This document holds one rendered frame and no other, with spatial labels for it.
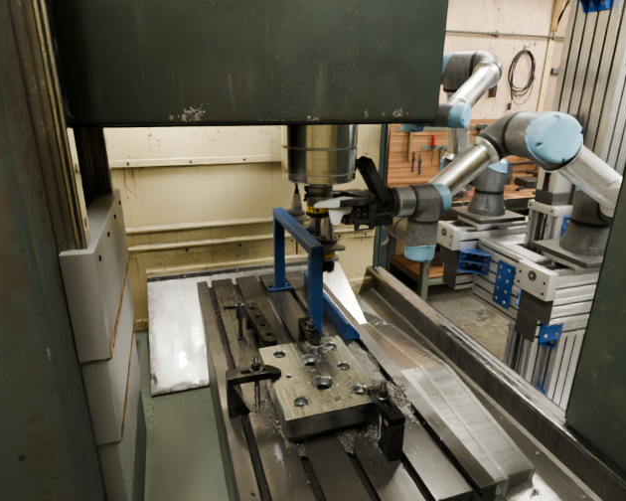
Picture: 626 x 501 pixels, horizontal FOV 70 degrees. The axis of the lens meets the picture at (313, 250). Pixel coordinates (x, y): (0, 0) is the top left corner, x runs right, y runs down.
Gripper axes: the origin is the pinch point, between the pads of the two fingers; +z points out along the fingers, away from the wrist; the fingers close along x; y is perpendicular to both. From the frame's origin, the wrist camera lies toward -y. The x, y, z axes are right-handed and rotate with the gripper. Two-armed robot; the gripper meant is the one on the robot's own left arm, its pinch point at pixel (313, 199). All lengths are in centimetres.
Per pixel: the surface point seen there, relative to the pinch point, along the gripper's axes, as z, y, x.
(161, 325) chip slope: 31, 66, 81
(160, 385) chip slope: 35, 77, 56
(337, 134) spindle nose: -1.3, -14.4, -8.1
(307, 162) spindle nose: 4.1, -9.0, -6.2
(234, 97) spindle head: 19.3, -20.8, -11.1
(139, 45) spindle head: 33.2, -28.1, -10.0
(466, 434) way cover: -43, 68, -12
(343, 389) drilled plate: -3.4, 42.4, -11.5
